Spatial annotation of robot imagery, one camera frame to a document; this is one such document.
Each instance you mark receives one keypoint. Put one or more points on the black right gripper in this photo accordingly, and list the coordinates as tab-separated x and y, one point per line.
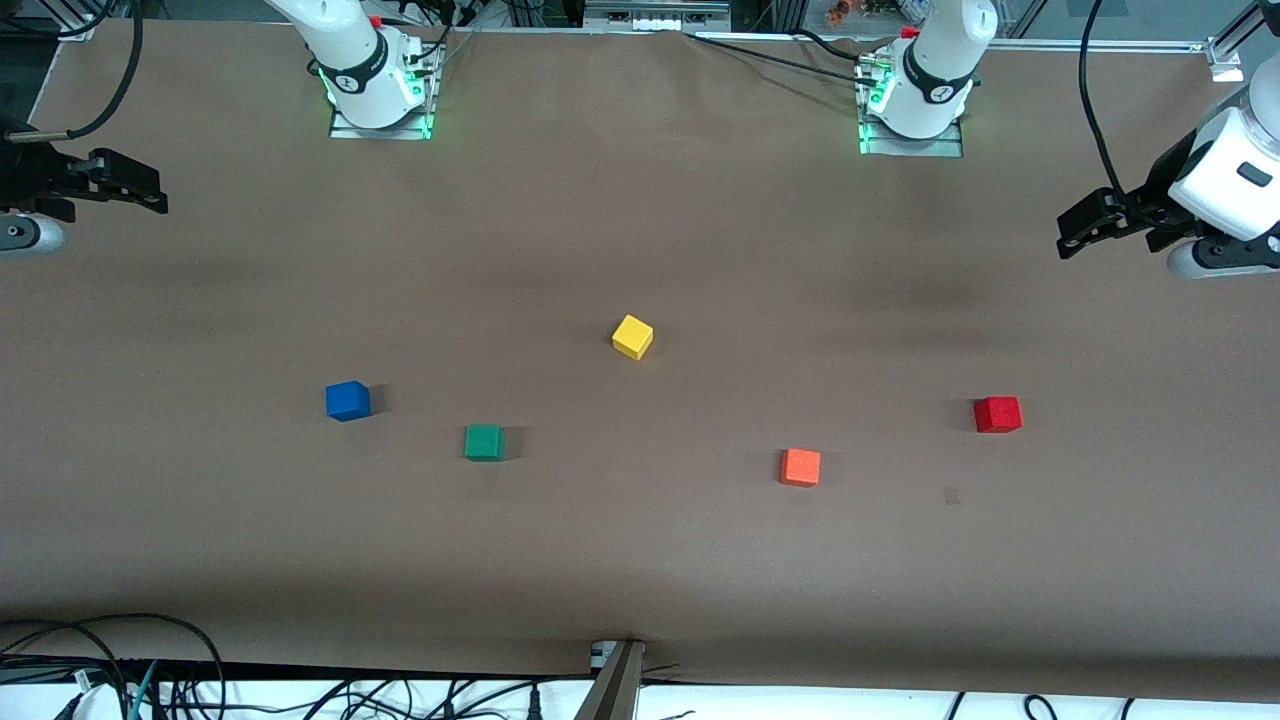
30	177

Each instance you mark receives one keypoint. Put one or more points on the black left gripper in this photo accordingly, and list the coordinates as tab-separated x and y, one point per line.
1149	203

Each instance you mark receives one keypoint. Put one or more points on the red block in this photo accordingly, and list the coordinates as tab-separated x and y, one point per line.
998	415

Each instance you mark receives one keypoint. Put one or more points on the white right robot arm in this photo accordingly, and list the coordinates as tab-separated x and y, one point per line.
350	60

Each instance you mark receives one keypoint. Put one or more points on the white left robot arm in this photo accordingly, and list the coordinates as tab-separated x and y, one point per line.
935	70

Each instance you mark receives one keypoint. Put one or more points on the blue block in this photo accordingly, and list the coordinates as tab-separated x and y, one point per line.
348	402

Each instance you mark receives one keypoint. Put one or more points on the orange block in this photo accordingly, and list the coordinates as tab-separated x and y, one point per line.
800	467

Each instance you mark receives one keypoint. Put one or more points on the green block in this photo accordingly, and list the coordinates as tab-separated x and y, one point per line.
484	443

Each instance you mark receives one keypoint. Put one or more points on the yellow block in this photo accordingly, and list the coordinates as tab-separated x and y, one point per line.
632	338

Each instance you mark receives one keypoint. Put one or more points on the brown table cover sheet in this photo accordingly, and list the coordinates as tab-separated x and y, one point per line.
640	200

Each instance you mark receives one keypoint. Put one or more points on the silver power strip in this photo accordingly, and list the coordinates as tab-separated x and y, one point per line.
655	18

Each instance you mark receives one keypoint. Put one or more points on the aluminium frame rail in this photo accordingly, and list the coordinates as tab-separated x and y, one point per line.
1150	45

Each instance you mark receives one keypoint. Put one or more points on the aluminium corner bracket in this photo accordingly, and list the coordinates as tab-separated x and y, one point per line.
1222	58

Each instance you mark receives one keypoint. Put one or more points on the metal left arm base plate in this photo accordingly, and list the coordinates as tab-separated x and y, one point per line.
905	148

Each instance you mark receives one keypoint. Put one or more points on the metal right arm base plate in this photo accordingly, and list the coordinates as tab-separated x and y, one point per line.
380	133

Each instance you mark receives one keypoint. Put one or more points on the metal camera stand post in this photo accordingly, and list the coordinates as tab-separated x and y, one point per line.
612	690

